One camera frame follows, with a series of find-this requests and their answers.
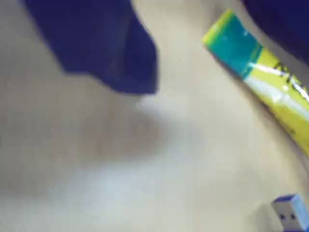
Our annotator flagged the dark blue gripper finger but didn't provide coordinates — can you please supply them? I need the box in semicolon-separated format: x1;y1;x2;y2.
23;0;159;94
241;0;309;62

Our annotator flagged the yellow instant coffee stick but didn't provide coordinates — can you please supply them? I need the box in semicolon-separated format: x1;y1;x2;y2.
201;9;309;158

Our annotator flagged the blue USB cable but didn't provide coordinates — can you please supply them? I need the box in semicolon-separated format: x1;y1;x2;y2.
270;193;309;232

